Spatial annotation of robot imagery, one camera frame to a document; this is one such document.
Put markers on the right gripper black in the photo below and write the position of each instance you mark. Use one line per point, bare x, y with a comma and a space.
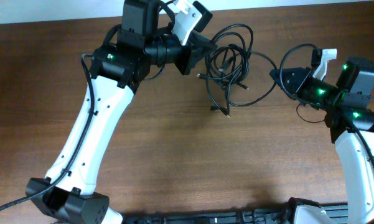
301, 79

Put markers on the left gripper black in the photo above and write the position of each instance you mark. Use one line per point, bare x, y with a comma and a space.
192, 51

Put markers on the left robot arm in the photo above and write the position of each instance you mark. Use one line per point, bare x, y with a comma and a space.
151, 33

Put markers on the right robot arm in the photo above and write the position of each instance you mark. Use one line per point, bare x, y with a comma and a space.
350, 121

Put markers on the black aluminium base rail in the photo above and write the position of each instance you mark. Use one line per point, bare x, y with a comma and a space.
295, 210

